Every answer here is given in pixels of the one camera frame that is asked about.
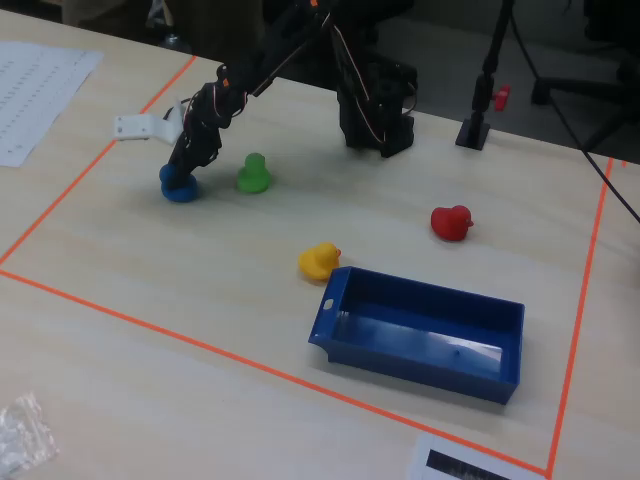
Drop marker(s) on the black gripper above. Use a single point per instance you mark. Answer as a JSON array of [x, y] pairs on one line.
[[191, 154]]

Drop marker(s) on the blue rubber duck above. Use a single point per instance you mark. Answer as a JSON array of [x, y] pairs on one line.
[[184, 192]]

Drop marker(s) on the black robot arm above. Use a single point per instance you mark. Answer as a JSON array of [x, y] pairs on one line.
[[372, 110]]

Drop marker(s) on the green rubber duck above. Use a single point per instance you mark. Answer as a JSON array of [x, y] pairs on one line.
[[254, 175]]

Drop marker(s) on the yellow rubber duck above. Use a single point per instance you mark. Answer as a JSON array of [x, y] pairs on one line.
[[318, 262]]

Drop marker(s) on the red rubber duck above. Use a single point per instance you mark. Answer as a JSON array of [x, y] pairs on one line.
[[451, 223]]

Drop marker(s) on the blue plastic box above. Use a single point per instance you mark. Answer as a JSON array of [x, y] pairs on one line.
[[415, 345]]

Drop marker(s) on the orange tape line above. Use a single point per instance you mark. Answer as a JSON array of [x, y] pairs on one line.
[[75, 182]]

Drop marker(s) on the grey shelf cart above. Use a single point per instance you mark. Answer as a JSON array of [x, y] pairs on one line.
[[125, 12]]

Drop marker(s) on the white printed paper sheet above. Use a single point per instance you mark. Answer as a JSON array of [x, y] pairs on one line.
[[35, 95]]

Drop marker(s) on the red clamp knob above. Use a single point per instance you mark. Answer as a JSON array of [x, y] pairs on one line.
[[503, 97]]

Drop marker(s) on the clear plastic bag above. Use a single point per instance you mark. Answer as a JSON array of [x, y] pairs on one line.
[[22, 437]]

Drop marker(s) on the black office chair base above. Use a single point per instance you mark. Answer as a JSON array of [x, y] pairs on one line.
[[580, 85]]

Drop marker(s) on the white label with black bar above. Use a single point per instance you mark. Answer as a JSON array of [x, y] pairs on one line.
[[460, 462]]

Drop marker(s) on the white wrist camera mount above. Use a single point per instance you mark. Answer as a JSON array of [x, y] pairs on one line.
[[145, 126]]

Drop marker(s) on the black camera stand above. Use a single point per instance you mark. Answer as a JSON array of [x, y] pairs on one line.
[[481, 95]]

